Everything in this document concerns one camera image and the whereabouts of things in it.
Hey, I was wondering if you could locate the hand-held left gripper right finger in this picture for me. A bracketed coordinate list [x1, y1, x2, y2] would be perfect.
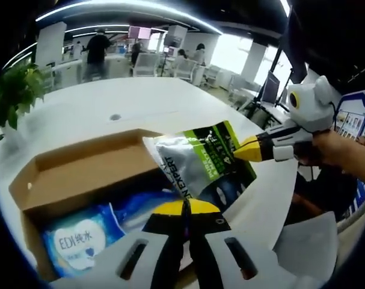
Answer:
[185, 200, 320, 289]

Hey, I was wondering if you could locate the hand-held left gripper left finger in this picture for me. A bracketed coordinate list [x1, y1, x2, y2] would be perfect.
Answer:
[48, 200, 189, 289]

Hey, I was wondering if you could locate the blue wet wipes pack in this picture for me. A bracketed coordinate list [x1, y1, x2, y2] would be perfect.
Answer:
[40, 202, 127, 279]

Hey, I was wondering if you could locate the silver green soft pouch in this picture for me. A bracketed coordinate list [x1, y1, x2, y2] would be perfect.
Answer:
[142, 120, 258, 211]

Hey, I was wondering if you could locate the brown cardboard shoe box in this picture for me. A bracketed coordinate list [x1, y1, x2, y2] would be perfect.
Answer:
[8, 128, 186, 283]

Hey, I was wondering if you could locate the person's right hand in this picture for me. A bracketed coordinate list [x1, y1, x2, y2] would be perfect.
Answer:
[296, 132, 356, 170]

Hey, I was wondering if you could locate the computer monitor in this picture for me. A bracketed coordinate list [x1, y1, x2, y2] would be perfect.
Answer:
[262, 70, 281, 103]

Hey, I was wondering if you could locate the grey mesh office chair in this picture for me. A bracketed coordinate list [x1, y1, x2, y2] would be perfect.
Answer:
[274, 210, 341, 272]

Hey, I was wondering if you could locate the white office chair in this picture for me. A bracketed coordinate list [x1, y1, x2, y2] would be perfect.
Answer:
[133, 53, 159, 76]
[174, 58, 198, 79]

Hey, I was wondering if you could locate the green leafy plant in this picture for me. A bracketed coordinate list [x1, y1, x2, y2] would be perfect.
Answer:
[0, 63, 46, 141]

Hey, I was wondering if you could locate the blue white wall board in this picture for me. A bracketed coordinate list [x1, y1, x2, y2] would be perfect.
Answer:
[335, 90, 365, 143]

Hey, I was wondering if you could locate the pink wall screen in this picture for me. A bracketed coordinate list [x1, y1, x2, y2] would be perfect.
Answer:
[128, 25, 152, 40]

